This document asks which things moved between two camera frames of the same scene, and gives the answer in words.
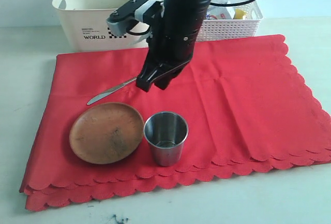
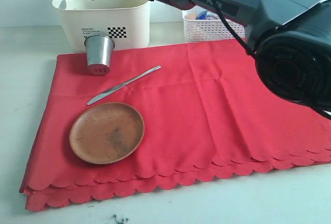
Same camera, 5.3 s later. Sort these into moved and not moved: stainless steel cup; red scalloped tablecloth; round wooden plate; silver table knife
Moved: stainless steel cup
Not moved: silver table knife; red scalloped tablecloth; round wooden plate
